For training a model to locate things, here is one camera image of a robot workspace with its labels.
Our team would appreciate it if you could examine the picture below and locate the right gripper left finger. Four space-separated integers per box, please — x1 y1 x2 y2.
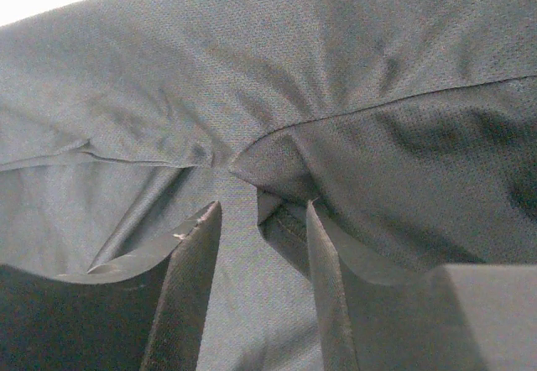
1 201 222 370

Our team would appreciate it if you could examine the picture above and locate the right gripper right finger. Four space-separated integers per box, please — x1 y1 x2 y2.
306 202 536 370

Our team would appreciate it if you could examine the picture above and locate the black t shirt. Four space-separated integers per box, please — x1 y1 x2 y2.
1 0 536 370

